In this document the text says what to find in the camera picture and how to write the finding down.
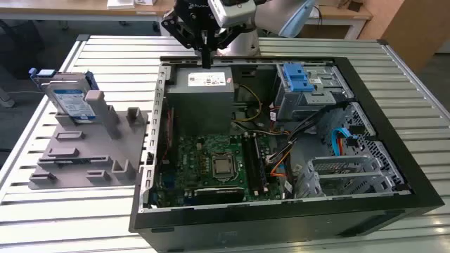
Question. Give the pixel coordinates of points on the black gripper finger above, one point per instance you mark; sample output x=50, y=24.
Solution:
x=229, y=35
x=179, y=34

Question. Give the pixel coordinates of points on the hard disk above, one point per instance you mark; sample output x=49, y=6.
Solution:
x=69, y=102

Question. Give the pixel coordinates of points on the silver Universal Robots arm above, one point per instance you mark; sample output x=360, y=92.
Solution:
x=247, y=44

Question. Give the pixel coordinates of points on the silver disk bay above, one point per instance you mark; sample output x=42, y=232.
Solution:
x=351, y=176

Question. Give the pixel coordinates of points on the small white printed box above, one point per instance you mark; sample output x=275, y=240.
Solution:
x=144, y=2

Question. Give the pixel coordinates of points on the large white box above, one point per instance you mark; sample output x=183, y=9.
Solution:
x=120, y=4

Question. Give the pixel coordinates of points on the blue drive latch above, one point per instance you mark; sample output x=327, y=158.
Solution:
x=296, y=79

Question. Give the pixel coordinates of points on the grey power supply unit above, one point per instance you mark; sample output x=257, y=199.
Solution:
x=200, y=110

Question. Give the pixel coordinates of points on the wooden desk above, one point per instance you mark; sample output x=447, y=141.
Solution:
x=52, y=11
x=334, y=12

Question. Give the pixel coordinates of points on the silver optical drive cage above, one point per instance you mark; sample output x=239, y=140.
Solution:
x=295, y=105

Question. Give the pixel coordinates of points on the small black box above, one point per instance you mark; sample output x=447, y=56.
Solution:
x=355, y=5

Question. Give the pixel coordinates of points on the CPU socket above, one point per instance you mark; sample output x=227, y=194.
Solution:
x=221, y=154

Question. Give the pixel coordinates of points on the green motherboard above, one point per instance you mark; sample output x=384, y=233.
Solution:
x=196, y=158

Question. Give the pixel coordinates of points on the black card retention latch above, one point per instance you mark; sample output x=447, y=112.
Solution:
x=149, y=158

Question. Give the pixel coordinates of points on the black RAM slot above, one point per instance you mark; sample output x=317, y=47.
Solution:
x=255, y=163
x=249, y=163

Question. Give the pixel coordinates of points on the grey parts rack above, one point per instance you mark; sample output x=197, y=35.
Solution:
x=94, y=147

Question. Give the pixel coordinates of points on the silver CPU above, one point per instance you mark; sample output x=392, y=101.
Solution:
x=221, y=167

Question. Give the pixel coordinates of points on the brown wooden cabinet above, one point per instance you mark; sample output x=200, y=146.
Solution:
x=414, y=26

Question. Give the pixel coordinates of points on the black graphics card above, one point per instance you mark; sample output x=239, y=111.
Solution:
x=217, y=196

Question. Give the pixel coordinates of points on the black PC case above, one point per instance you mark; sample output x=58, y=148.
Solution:
x=245, y=229

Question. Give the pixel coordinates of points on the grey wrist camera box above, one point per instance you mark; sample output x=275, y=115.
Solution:
x=231, y=13

